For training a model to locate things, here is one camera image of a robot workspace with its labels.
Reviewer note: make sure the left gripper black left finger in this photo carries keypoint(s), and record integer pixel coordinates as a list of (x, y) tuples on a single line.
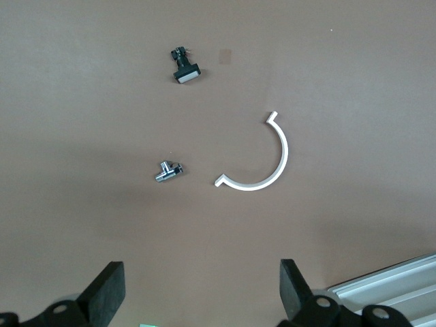
[(109, 289)]

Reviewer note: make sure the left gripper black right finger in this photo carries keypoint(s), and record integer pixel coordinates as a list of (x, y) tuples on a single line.
[(293, 289)]

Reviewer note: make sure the small chrome metal fitting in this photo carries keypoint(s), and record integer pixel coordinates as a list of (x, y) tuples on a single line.
[(166, 172)]

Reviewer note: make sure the small clear tape patch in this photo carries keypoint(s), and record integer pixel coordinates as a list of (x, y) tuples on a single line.
[(225, 57)]

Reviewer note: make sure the black push-button switch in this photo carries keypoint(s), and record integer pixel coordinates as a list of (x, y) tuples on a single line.
[(186, 73)]

